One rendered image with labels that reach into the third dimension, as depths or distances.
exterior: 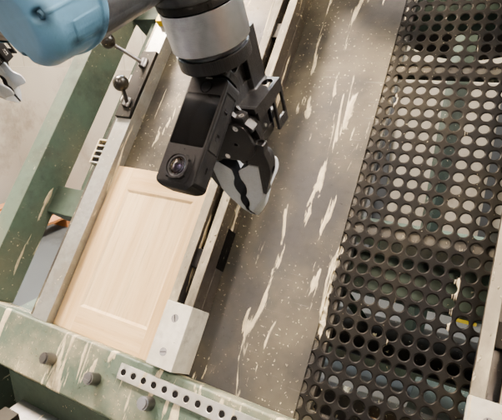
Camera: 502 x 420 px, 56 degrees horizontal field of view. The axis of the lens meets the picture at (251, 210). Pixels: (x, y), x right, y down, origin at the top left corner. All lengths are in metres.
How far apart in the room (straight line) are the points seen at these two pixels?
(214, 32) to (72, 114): 1.05
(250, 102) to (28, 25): 0.23
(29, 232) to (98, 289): 0.34
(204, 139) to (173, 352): 0.57
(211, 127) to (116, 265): 0.73
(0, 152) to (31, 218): 3.63
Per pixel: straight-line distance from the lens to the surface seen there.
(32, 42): 0.35
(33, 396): 1.21
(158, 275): 1.05
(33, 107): 4.78
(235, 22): 0.43
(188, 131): 0.45
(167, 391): 0.95
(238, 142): 0.48
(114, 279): 1.12
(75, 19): 0.34
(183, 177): 0.43
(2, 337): 1.26
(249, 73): 0.49
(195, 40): 0.42
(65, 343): 1.12
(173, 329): 0.94
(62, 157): 1.43
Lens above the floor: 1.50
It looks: 20 degrees down
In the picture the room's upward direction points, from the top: straight up
